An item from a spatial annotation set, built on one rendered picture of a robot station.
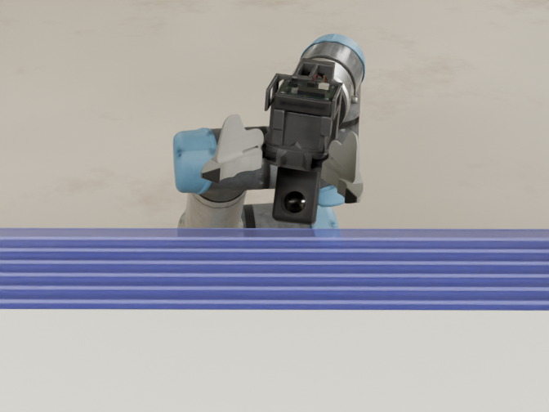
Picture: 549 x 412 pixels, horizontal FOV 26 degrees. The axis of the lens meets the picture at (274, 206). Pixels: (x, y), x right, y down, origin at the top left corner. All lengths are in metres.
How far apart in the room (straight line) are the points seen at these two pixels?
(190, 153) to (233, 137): 0.21
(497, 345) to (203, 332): 0.12
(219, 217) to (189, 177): 0.15
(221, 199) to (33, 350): 0.97
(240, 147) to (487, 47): 5.16
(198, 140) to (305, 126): 0.22
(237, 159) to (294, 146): 0.06
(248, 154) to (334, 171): 0.09
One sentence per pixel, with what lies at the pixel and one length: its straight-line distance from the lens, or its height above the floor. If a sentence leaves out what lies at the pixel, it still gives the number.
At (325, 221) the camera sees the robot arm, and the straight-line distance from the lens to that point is 1.75.
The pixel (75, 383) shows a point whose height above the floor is 1.72.
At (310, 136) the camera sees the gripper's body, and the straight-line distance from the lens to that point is 1.19.
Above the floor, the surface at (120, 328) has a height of 1.72.
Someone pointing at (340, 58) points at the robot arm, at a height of 1.54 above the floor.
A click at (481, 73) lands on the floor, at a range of 5.91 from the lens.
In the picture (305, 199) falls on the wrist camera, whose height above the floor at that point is 1.43.
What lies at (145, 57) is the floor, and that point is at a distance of 6.09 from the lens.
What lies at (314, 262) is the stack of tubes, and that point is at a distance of 0.65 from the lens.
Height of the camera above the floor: 1.97
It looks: 26 degrees down
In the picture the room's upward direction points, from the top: straight up
